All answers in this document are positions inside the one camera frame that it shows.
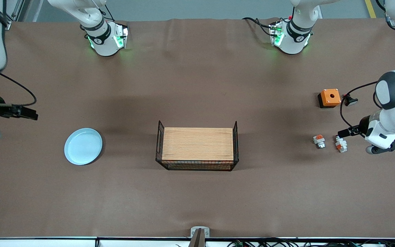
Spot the grey metal bracket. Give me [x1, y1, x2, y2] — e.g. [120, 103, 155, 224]
[190, 226, 210, 247]

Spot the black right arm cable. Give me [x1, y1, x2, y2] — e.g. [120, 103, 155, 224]
[0, 73, 37, 107]

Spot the light blue round plate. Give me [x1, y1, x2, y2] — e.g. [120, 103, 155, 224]
[64, 128, 103, 166]

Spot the black left arm base cable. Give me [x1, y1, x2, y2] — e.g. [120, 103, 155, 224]
[242, 17, 274, 37]

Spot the orange button box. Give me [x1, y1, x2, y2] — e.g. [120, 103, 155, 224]
[318, 89, 342, 109]

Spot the small orange white connector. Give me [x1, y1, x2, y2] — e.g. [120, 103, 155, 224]
[335, 136, 348, 153]

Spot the wooden board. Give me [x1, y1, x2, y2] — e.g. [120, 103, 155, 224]
[162, 127, 234, 161]

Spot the black wire basket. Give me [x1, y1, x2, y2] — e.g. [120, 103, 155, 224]
[155, 120, 240, 172]

